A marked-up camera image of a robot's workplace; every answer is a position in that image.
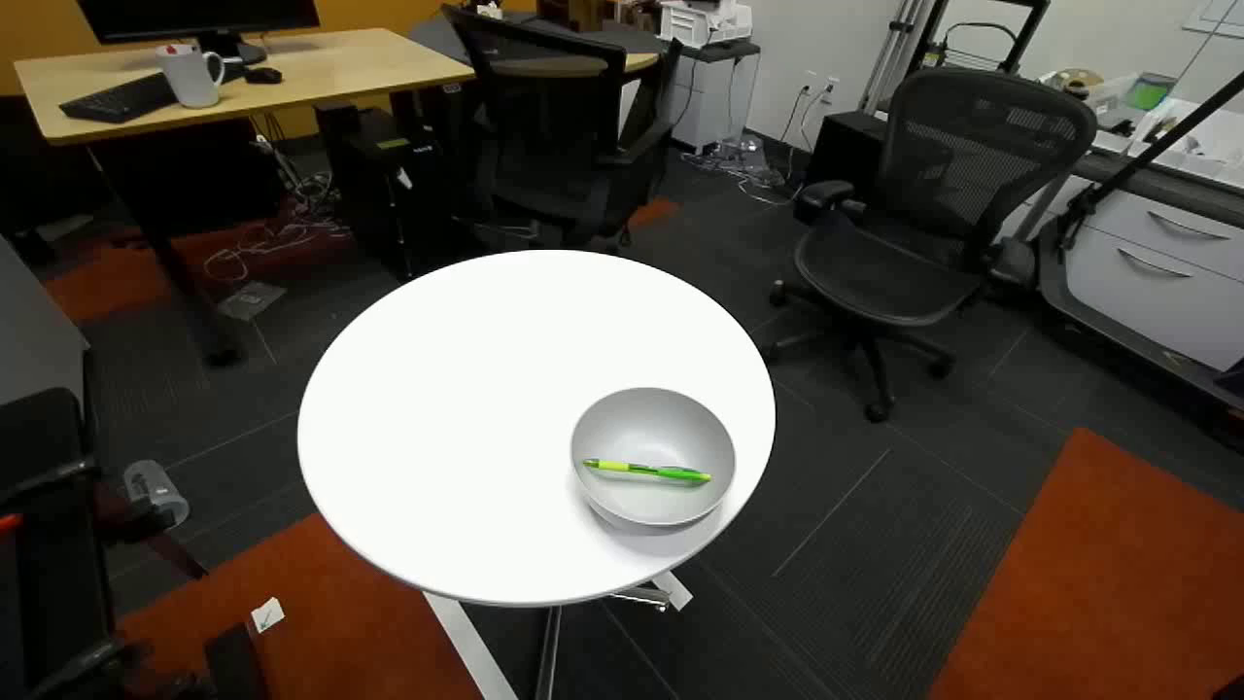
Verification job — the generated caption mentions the green pen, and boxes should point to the green pen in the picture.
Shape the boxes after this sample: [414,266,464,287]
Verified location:
[580,461,710,485]

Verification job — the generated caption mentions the white bowl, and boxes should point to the white bowl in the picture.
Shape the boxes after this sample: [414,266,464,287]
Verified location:
[572,391,736,529]

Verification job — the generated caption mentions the black office chair at desk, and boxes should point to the black office chair at desk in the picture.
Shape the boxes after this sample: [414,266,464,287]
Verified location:
[446,10,679,248]

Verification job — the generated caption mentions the white printer on cabinet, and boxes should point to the white printer on cabinet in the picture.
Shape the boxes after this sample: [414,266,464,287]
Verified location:
[659,0,756,52]

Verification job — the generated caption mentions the black mesh office chair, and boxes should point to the black mesh office chair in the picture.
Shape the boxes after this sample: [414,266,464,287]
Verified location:
[769,67,1098,426]

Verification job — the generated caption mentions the black computer mouse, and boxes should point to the black computer mouse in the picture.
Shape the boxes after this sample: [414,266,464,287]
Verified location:
[245,67,283,87]

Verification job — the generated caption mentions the white mug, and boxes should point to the white mug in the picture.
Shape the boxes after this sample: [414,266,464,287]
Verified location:
[158,48,224,108]

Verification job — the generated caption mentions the black monitor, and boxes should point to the black monitor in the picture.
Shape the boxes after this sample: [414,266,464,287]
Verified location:
[77,0,319,67]

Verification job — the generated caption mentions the white drawer cabinet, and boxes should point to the white drawer cabinet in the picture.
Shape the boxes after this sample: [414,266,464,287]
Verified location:
[1064,194,1244,371]

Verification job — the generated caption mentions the black keyboard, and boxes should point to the black keyboard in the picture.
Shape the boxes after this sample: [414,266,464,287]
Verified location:
[64,73,176,126]

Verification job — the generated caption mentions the black chair at left edge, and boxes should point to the black chair at left edge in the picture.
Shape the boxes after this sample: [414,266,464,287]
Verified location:
[0,391,205,700]

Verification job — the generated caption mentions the wooden desk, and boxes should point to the wooden desk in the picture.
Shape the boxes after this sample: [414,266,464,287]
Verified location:
[12,23,477,371]

